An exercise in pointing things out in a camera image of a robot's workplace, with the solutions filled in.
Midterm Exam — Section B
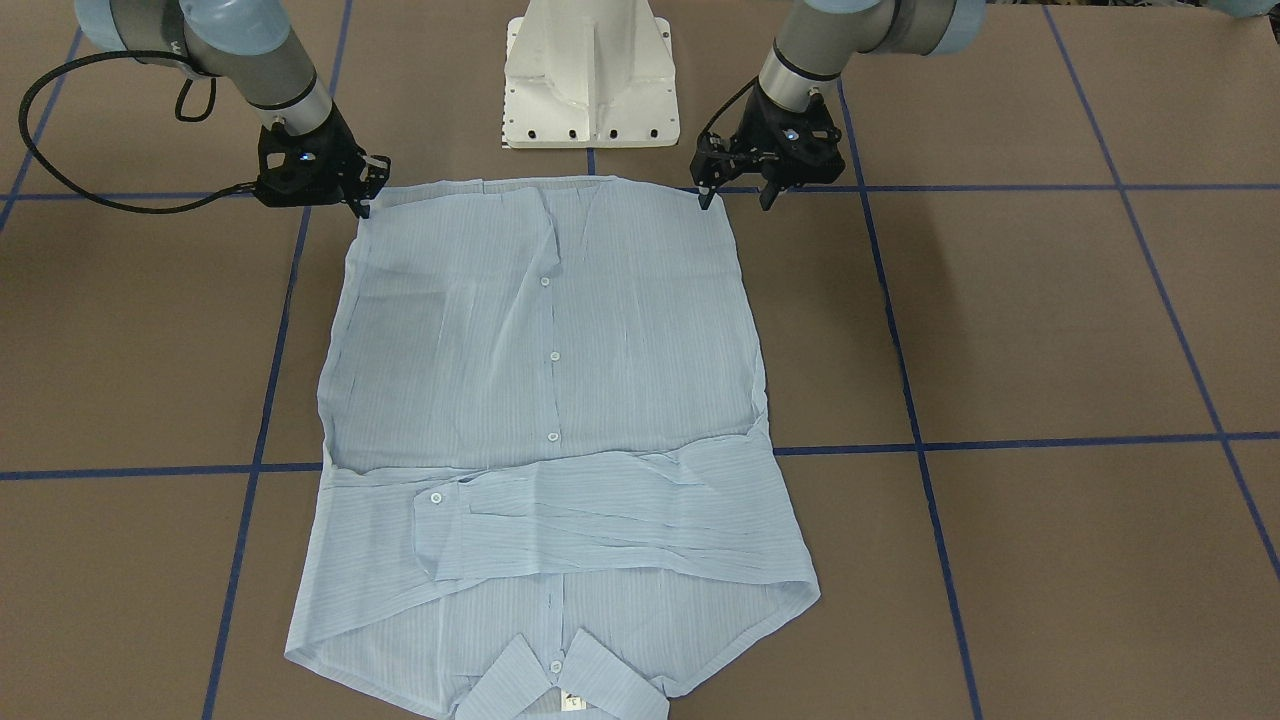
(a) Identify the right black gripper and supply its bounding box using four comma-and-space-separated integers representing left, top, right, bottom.
255, 108, 390, 220

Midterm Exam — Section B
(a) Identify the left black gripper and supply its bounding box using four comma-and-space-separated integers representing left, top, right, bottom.
690, 82, 846, 211

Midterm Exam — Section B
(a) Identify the light blue button-up shirt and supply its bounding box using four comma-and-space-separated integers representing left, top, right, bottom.
284, 176, 820, 719

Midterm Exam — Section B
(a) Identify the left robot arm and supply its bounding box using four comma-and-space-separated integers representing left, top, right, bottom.
689, 1, 987, 210

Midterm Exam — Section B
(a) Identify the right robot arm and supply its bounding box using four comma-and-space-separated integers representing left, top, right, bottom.
74, 1, 390, 218

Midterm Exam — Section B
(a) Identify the white central pedestal column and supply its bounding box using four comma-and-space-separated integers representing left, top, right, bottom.
502, 1, 681, 150

